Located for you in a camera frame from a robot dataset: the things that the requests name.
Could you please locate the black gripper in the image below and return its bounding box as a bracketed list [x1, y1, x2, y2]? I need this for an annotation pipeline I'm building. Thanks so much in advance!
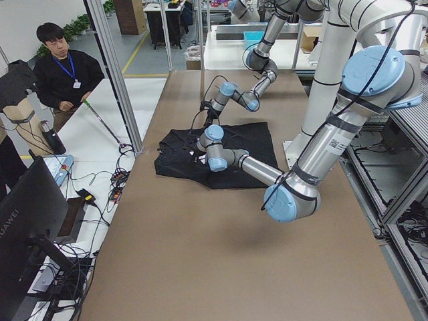
[200, 100, 220, 126]
[186, 137, 204, 163]

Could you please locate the black printed t-shirt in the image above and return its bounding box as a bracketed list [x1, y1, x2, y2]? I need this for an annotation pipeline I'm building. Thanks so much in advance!
[154, 122, 278, 189]

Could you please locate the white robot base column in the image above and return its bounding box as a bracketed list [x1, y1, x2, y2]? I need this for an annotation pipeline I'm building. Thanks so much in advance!
[285, 1, 427, 167]

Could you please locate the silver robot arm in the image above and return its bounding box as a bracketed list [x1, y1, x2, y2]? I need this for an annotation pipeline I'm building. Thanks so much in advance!
[201, 1, 326, 128]
[191, 45, 422, 223]

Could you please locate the red black power strip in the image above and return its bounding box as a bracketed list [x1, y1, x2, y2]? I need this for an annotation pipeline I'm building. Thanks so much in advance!
[108, 168, 130, 204]

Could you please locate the black power adapter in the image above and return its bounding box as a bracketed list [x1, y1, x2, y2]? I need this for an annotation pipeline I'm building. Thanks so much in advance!
[76, 189, 96, 205]

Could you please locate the black grabber stick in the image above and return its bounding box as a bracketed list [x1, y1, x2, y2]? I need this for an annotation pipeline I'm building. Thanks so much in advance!
[83, 99, 134, 153]

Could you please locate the blue teach pendant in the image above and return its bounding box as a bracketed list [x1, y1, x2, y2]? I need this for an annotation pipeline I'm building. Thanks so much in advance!
[42, 154, 74, 187]

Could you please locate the black water bottle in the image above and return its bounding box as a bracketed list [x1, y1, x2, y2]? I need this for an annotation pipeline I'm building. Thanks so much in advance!
[40, 120, 66, 154]

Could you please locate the seated man in black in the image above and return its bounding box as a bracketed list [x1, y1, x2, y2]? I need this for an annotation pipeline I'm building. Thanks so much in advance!
[33, 22, 104, 131]

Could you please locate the black Huawei monitor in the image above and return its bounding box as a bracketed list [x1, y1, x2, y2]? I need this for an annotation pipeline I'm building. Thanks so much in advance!
[1, 157, 86, 307]

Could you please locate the aluminium frame post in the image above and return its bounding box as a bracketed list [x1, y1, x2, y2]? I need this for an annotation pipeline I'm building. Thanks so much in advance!
[83, 0, 143, 155]

